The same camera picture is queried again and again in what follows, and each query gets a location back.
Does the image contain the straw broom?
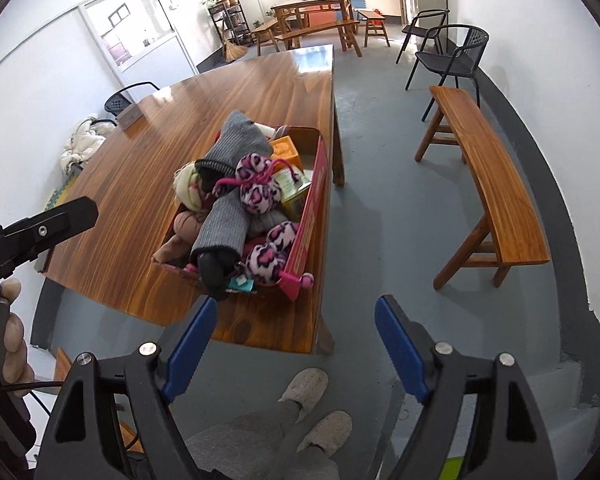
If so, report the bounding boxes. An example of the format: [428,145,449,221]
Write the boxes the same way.
[219,15,248,63]

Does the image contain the black cable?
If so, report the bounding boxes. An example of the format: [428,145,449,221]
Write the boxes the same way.
[0,381,63,403]

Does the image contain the white padded jacket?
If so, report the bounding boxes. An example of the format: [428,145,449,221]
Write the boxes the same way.
[60,117,117,173]

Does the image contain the white standing air conditioner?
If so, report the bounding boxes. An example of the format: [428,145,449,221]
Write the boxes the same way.
[222,0,262,48]

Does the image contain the pink leopard print sock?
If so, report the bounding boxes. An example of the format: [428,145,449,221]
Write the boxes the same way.
[212,154,301,216]
[246,222,299,287]

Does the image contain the tan knotted sock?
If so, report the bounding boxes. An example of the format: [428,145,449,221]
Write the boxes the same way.
[152,210,211,266]

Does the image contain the grey knitted sock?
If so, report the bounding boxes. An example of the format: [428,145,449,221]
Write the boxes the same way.
[189,192,248,301]
[195,111,274,196]

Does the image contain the wooden dining table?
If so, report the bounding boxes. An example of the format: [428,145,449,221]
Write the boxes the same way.
[271,0,353,36]

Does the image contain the dark plant shelf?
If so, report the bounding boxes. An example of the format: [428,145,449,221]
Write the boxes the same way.
[207,2,253,48]

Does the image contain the grey slipper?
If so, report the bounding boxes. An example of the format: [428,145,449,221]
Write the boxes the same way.
[297,410,353,456]
[279,367,329,423]

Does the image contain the small wooden bench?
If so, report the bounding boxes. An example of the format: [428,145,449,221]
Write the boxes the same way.
[251,19,281,56]
[357,9,391,48]

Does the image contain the person's grey trousers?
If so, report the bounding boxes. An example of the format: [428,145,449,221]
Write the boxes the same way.
[185,400,341,480]

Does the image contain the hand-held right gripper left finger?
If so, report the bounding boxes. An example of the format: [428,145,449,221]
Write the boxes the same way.
[34,296,218,480]

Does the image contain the red rectangular container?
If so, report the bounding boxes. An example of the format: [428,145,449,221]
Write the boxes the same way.
[152,126,328,302]

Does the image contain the teal keychain tag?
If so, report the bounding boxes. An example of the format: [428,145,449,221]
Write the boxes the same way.
[227,272,257,295]

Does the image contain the long wooden bench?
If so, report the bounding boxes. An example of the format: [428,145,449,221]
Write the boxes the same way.
[274,19,363,58]

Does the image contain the light orange rubber cube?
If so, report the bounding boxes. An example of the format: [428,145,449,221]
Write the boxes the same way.
[271,136,303,168]

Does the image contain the yellow and green small box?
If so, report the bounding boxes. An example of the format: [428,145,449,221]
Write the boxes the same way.
[272,167,313,221]

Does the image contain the white door with window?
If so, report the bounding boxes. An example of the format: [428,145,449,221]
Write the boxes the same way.
[80,0,198,91]

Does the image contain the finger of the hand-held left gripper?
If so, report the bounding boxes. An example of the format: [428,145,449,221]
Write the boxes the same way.
[0,196,100,273]

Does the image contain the grey rectangular box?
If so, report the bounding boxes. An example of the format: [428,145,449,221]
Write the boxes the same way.
[117,105,143,128]

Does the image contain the yellow foam floor mat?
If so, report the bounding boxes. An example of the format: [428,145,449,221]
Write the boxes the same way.
[45,172,81,211]

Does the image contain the person's left hand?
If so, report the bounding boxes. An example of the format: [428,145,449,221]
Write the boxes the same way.
[0,279,35,387]

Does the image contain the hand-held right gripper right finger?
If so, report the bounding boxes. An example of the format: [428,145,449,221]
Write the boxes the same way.
[374,295,551,480]

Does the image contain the cream and pink sock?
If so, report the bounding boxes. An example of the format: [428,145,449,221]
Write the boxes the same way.
[174,162,216,211]

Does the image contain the large curved wooden bench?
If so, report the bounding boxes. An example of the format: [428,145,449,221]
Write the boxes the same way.
[414,85,551,291]

